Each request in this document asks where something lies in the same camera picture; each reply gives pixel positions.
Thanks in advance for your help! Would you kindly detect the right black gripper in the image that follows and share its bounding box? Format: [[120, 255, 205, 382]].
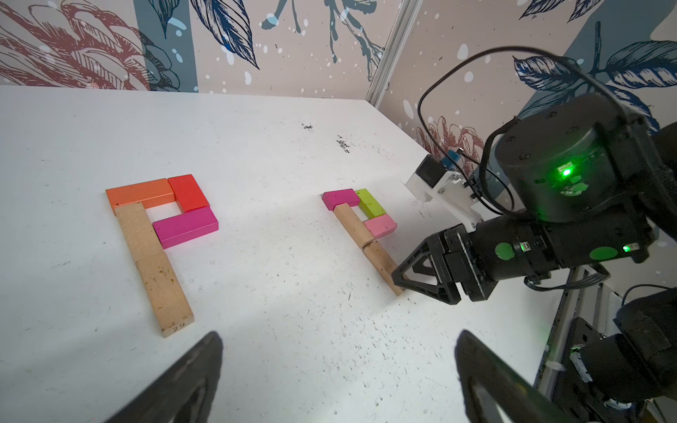
[[391, 211, 653, 305]]

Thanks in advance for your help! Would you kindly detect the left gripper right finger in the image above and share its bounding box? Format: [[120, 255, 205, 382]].
[[455, 331, 573, 422]]

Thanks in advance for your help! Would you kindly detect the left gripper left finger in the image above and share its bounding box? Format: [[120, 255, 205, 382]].
[[109, 331, 223, 422]]

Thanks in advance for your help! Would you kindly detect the slanted wood block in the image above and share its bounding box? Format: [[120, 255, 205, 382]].
[[362, 241, 404, 296]]

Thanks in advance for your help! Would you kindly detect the light pink block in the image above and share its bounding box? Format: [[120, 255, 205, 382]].
[[363, 214, 398, 239]]

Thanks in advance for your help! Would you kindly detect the natural wood block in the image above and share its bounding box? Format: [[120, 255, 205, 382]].
[[333, 204, 376, 250]]

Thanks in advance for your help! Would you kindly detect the green block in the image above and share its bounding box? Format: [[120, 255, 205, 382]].
[[355, 189, 386, 220]]

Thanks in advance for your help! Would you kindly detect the wide wood block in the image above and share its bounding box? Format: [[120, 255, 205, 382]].
[[136, 251, 195, 338]]

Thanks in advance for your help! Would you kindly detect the magenta block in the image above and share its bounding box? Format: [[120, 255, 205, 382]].
[[322, 189, 361, 212], [153, 207, 219, 250]]

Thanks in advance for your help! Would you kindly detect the red block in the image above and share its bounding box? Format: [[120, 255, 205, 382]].
[[167, 174, 210, 213]]

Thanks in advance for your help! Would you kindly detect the orange block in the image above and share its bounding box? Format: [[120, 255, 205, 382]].
[[106, 179, 176, 211]]

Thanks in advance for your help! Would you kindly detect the thin wood block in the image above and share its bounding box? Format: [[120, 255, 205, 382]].
[[115, 203, 163, 263]]

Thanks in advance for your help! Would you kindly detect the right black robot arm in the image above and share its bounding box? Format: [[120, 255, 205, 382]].
[[391, 94, 676, 404]]

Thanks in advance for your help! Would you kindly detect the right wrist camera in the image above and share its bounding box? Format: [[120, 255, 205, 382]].
[[405, 154, 498, 232]]

